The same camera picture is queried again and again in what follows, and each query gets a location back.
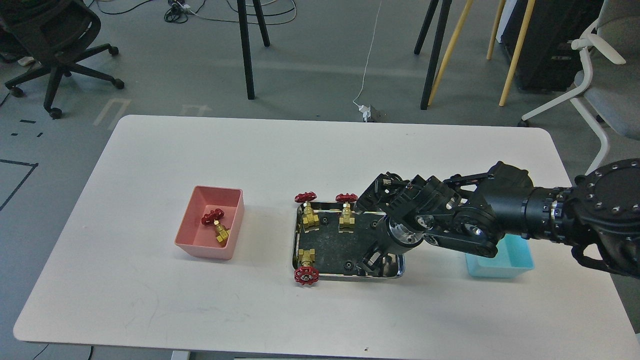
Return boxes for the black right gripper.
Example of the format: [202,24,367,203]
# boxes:
[354,172,463,277]

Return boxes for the brass valve red handwheel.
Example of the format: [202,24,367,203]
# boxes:
[200,208,230,246]

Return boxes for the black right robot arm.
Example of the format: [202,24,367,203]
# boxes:
[353,158,640,278]

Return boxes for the small black gear front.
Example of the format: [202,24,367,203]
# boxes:
[343,260,355,272]

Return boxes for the brass valve back right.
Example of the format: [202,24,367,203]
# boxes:
[334,193,358,233]

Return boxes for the brass valve front left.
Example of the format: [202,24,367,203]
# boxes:
[294,248,319,286]

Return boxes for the brass valve back left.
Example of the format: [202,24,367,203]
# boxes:
[294,191,320,233]

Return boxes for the blue plastic box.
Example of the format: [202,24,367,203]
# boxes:
[465,234,535,279]

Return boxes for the pink plastic box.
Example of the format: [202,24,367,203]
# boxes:
[174,186,244,260]

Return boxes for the stainless steel tray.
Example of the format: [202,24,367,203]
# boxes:
[292,202,406,280]

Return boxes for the black and wooden easel legs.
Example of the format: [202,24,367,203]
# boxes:
[413,0,536,110]

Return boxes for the black cabinet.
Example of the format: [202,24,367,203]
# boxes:
[513,0,603,92]

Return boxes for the white grey office chair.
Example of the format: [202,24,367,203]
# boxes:
[518,0,640,173]

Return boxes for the black tripod legs left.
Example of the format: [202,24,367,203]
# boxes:
[235,0,271,101]

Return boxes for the black office chair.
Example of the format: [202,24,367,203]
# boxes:
[1,0,124,119]

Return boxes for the white power adapter with cable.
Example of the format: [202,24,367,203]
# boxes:
[352,0,383,123]

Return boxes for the black cables on floor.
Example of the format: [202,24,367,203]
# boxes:
[90,0,298,26]

